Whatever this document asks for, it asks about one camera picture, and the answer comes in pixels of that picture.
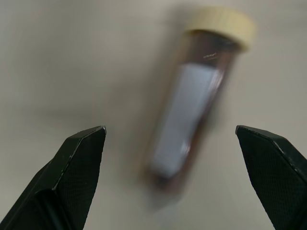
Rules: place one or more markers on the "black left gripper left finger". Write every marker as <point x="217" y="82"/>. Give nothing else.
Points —
<point x="60" y="187"/>

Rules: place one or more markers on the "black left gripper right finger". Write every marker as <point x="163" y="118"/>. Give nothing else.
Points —
<point x="273" y="182"/>

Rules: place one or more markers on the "yellow-capped brown test tube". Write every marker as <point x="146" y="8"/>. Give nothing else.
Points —
<point x="192" y="105"/>

